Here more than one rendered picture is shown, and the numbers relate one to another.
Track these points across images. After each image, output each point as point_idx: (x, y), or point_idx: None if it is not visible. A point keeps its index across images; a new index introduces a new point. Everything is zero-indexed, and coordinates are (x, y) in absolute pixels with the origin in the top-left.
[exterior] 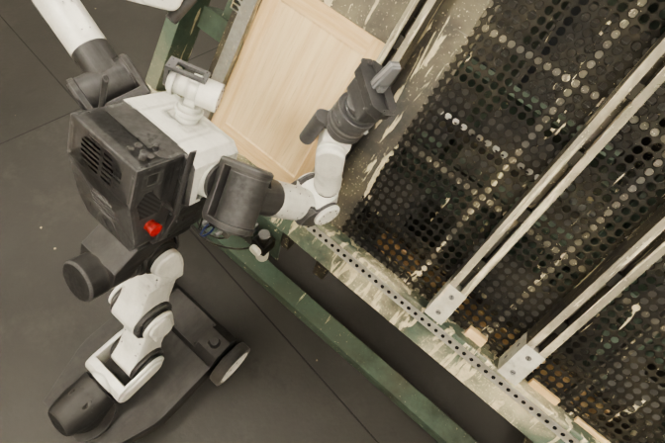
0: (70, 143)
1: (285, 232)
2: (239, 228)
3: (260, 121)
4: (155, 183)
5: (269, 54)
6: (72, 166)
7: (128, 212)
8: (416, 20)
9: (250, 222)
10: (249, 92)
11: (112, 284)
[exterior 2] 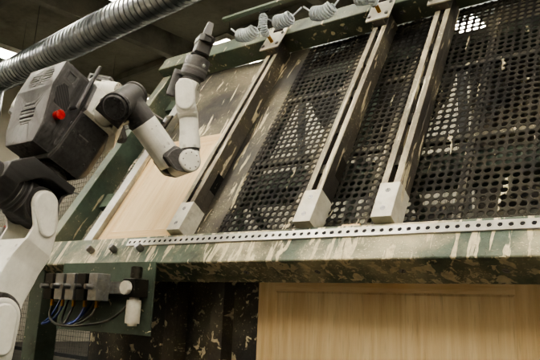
0: (22, 87)
1: (158, 260)
2: (121, 93)
3: (143, 214)
4: (71, 83)
5: (153, 177)
6: (14, 104)
7: (50, 87)
8: (245, 104)
9: (128, 96)
10: (136, 203)
11: (4, 170)
